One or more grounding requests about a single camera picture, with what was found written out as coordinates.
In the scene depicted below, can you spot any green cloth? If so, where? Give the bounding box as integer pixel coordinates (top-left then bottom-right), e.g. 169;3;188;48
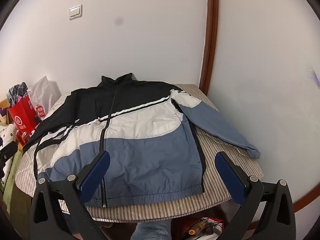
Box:
0;152;24;202

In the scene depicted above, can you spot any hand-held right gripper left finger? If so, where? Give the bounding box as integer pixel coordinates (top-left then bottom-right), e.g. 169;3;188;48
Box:
29;151;111;240

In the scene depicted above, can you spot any red drink cans pack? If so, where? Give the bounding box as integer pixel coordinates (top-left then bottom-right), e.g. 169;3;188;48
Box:
15;130;35;147

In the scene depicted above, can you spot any white plastic bag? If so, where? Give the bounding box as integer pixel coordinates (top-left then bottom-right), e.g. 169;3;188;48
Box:
27;75;62;117

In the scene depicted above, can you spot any brown wooden baseboard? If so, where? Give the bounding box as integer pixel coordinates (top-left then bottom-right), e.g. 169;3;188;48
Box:
292;177;320;214

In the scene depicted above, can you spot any tangle of cables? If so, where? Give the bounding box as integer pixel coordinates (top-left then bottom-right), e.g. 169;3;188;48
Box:
181;217;225;240

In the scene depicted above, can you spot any black white blue jacket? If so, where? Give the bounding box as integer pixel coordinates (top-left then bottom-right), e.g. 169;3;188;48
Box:
22;73;260;207

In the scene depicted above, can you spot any white wall light switch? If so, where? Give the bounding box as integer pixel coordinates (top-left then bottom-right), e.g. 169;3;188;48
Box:
69;4;83;20

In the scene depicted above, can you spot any blue fuzzy cloth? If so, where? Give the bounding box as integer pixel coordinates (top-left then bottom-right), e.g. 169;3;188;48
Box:
131;219;173;240

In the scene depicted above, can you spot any striped quilted mattress cover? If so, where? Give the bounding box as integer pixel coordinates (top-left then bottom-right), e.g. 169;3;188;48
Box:
15;84;264;223

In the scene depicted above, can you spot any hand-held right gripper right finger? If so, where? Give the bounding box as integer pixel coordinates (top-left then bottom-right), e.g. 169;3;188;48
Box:
215;151;298;240

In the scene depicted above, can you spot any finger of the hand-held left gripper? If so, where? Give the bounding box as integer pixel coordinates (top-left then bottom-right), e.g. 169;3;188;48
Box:
0;141;18;167

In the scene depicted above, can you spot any plaid cloth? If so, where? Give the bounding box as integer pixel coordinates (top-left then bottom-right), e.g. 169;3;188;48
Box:
6;82;32;104

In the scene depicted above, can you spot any red paper shopping bag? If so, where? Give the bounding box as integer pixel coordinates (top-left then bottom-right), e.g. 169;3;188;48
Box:
7;96;47;133

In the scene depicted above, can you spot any white dotted cloth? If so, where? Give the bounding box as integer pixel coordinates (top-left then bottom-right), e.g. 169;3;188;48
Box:
0;124;19;180

